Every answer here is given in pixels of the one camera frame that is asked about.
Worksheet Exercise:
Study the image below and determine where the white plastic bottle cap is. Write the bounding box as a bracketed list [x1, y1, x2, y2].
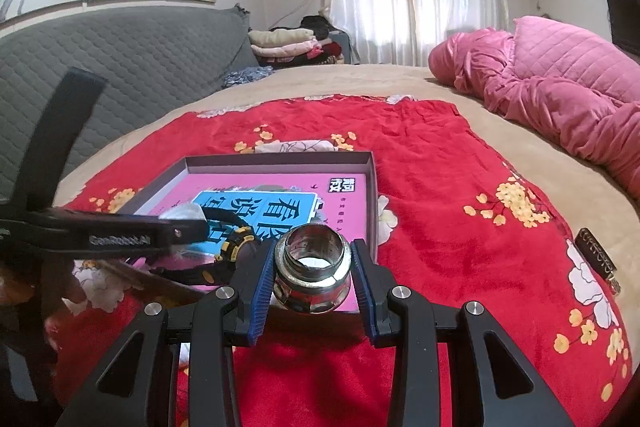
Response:
[158, 202, 206, 221]

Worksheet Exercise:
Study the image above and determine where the black yellow wristwatch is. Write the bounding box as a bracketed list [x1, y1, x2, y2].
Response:
[150, 204, 260, 286]

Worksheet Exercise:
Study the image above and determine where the metal glass ink bottle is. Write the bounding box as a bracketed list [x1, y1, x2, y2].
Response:
[273, 223, 352, 315]

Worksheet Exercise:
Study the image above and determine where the pink and blue book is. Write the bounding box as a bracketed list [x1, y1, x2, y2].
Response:
[139, 171, 370, 313]

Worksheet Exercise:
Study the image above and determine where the grey cardboard box tray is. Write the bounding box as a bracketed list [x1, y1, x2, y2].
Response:
[114, 149, 380, 316]

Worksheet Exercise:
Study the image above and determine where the grey quilted headboard cover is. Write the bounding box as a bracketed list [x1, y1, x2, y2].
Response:
[1, 5, 257, 197]

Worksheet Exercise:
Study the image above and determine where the red floral blanket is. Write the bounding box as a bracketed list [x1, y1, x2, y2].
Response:
[52, 96, 631, 426]

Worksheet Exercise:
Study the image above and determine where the blue patterned cloth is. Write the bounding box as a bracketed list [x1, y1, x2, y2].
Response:
[222, 66, 274, 89]

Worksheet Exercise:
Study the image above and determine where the beige bed sheet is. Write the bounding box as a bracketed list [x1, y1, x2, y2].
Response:
[54, 65, 639, 343]

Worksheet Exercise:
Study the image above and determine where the folded clothes pile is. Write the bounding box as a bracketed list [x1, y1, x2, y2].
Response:
[248, 15, 356, 69]

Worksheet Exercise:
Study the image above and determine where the pink quilted duvet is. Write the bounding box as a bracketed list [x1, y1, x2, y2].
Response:
[428, 16, 639, 199]

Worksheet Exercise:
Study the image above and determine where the black television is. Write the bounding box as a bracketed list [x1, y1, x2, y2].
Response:
[606, 0, 640, 56]

